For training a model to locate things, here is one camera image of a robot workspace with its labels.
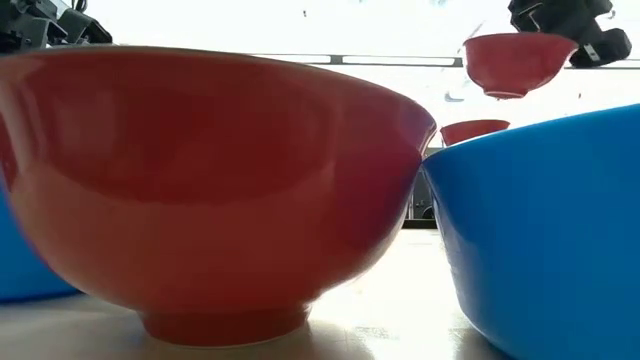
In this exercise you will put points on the black overhead rail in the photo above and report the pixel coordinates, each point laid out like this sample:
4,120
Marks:
337,59

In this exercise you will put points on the red bowl floral inside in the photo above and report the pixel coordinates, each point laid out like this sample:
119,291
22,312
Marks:
215,200
515,62
470,131

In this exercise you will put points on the blue plastic bowl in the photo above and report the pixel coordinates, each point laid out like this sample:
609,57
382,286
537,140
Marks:
20,265
550,240

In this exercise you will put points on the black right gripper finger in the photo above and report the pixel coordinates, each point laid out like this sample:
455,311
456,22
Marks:
610,45

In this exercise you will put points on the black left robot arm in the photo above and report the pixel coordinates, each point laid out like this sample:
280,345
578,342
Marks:
30,27

